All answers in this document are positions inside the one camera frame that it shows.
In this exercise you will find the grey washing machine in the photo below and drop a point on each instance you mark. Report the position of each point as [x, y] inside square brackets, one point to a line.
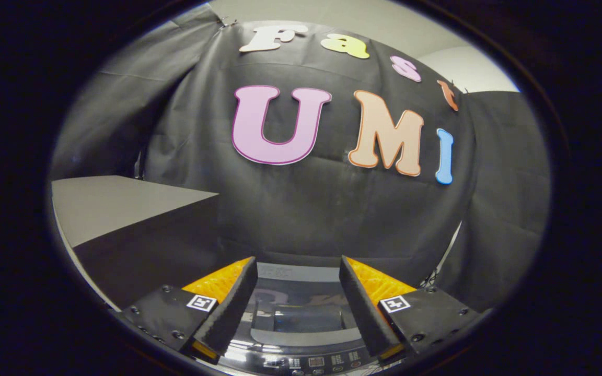
[311, 361]

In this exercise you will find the thin metal stand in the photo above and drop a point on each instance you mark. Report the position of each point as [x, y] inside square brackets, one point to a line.
[444, 256]

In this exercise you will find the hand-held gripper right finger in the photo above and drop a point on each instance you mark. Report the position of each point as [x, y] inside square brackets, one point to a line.
[363, 310]

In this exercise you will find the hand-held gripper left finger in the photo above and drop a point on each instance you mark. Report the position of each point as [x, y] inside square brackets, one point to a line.
[230, 310]

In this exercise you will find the black backdrop cloth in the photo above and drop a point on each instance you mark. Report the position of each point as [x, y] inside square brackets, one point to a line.
[306, 209]

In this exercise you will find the grey and black cabinet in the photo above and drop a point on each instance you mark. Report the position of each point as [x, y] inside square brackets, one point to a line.
[123, 209]

